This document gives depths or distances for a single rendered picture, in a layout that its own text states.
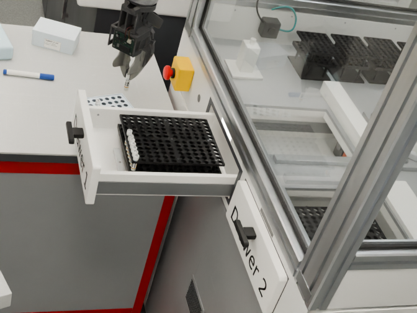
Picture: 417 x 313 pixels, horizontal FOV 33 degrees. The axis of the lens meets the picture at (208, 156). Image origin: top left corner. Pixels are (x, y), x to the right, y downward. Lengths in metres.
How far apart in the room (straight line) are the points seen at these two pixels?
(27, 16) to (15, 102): 2.03
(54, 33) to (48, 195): 0.53
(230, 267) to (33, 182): 0.55
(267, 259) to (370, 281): 0.22
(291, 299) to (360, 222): 0.27
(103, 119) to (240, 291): 0.53
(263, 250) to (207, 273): 0.38
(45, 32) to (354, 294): 1.24
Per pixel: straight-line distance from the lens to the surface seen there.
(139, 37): 1.59
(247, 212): 1.51
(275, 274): 1.39
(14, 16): 3.91
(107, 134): 1.73
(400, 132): 1.07
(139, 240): 2.05
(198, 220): 1.85
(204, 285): 1.82
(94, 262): 2.08
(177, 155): 1.62
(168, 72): 1.93
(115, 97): 1.95
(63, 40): 2.14
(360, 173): 1.16
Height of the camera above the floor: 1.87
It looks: 36 degrees down
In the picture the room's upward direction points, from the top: 18 degrees clockwise
